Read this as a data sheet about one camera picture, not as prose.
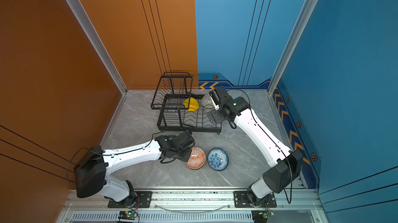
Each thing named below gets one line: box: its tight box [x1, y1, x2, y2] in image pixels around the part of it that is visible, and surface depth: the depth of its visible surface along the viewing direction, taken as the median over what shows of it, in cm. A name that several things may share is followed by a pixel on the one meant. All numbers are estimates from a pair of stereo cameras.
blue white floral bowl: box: [207, 147, 230, 172], surface depth 84 cm
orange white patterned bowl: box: [185, 146, 207, 170], surface depth 84 cm
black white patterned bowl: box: [201, 93, 215, 108], surface depth 111 cm
